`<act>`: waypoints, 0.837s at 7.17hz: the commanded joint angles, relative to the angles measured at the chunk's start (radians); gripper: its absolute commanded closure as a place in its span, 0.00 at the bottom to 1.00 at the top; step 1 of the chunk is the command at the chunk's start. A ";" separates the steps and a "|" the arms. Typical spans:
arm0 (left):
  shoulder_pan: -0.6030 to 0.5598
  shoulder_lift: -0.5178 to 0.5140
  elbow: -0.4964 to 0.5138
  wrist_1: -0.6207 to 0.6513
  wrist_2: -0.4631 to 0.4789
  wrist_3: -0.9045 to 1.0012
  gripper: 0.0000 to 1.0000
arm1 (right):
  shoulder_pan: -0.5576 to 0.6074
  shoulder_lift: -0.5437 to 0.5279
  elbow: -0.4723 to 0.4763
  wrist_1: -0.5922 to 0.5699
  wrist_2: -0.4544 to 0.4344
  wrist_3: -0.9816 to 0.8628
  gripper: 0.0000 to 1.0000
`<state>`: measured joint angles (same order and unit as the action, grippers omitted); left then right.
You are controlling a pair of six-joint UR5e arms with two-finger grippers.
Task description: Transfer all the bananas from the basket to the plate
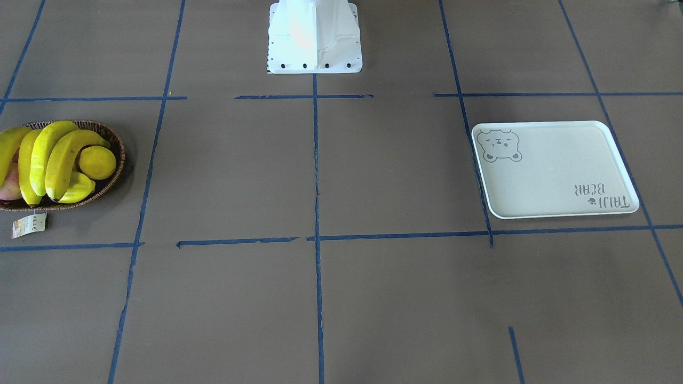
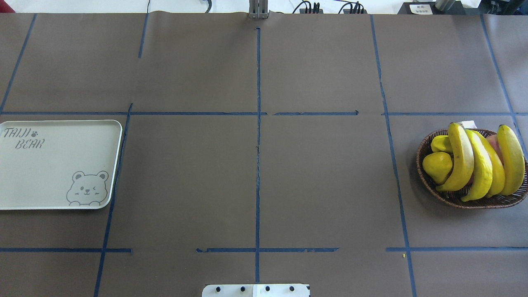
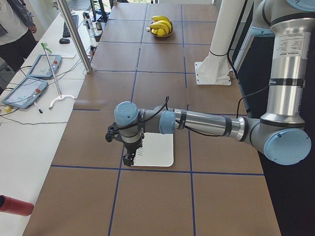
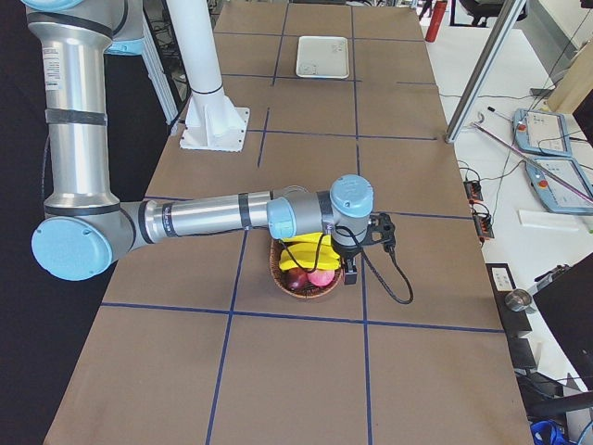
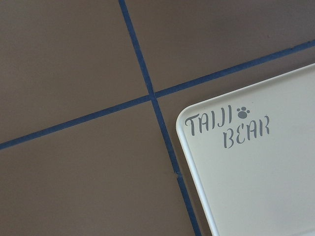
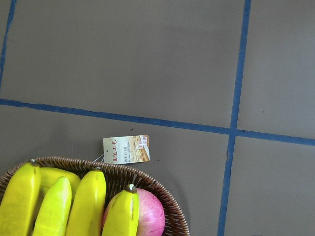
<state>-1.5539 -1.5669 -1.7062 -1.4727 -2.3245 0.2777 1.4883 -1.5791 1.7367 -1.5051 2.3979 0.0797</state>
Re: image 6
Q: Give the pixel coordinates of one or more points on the pink red apple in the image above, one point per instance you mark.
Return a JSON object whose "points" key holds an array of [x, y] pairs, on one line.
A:
{"points": [[151, 217]]}

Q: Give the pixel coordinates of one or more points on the paper price tag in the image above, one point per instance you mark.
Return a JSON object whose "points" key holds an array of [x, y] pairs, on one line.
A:
{"points": [[126, 149]]}

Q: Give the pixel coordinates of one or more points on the yellow banana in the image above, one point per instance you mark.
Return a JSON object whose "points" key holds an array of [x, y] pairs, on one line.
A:
{"points": [[19, 202], [86, 214], [123, 213], [54, 210]]}

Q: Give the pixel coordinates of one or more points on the brown wicker basket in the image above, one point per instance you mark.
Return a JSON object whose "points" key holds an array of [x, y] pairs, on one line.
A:
{"points": [[117, 177]]}

